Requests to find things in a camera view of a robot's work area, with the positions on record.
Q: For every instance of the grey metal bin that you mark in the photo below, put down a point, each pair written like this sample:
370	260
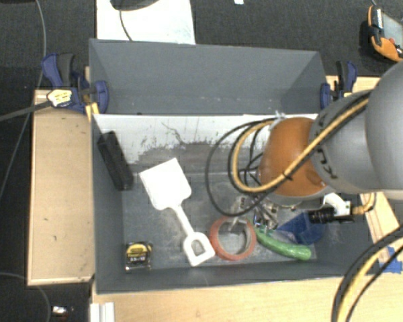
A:
201	79

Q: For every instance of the yellow and black tape measure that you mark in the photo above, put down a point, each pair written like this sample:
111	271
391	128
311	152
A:
138	255

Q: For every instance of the black cylinder on white bracket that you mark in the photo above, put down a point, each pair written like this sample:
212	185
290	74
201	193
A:
322	216

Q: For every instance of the blue plastic cup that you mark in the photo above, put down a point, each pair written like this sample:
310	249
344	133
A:
300	231

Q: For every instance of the green toy cucumber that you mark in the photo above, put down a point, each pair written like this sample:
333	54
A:
285	248

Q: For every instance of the pale wood board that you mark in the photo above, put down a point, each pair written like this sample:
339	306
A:
62	193

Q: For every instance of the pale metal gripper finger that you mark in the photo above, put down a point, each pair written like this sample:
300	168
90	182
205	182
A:
238	223
246	205

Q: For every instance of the black flat block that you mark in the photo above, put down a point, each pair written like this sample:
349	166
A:
115	161

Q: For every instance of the white toy shovel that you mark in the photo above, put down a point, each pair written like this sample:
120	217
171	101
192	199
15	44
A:
166	183

